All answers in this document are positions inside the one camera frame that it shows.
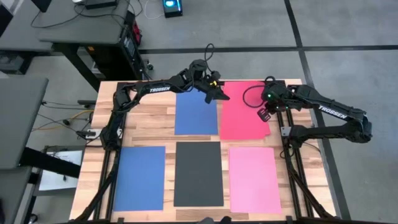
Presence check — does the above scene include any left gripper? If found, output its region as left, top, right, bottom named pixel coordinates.
left=194, top=74, right=231, bottom=104

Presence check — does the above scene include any blue paper sheet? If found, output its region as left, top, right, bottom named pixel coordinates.
left=174, top=88, right=219, bottom=136
left=114, top=146, right=166, bottom=212

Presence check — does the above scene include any black paper sheet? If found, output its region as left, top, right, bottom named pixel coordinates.
left=173, top=141, right=224, bottom=207

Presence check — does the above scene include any pink paper sheet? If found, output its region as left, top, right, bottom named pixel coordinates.
left=228, top=146, right=283, bottom=215

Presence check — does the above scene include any black computer with blue light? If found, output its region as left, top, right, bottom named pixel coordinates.
left=162, top=0, right=183, bottom=19

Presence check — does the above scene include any red box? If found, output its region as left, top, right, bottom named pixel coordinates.
left=132, top=21, right=142, bottom=44

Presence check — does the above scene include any black device box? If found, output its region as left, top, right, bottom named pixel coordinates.
left=85, top=0, right=118, bottom=9

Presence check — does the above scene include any black diagonal bar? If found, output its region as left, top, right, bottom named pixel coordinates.
left=20, top=146, right=81, bottom=179

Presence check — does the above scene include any white paper sheet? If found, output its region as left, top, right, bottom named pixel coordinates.
left=39, top=149, right=84, bottom=191

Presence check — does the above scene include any grey office desk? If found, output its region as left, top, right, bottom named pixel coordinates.
left=0, top=166, right=34, bottom=224
left=0, top=6, right=55, bottom=52
left=0, top=77, right=50, bottom=169

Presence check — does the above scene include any black monitor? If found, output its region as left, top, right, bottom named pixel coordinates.
left=32, top=0, right=53, bottom=12
left=0, top=4, right=14, bottom=38

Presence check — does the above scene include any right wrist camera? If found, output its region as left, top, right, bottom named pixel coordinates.
left=257, top=108, right=272, bottom=123

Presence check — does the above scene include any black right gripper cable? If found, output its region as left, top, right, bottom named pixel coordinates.
left=241, top=75, right=276, bottom=109

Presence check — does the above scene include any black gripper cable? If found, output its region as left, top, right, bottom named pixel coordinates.
left=241, top=75, right=276, bottom=109
left=203, top=43, right=216, bottom=74

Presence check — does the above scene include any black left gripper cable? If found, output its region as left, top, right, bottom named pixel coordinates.
left=203, top=43, right=216, bottom=74

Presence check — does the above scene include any black aluminium table frame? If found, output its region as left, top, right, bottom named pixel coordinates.
left=74, top=80, right=338, bottom=223

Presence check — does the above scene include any desk with black frame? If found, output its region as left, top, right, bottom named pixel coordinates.
left=39, top=0, right=147, bottom=93

